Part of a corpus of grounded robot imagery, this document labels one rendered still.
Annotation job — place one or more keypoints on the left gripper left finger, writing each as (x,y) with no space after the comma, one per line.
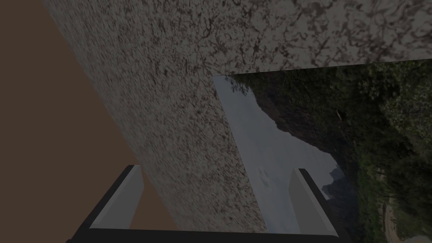
(118,202)

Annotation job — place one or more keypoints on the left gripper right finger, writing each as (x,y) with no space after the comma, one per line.
(308,206)

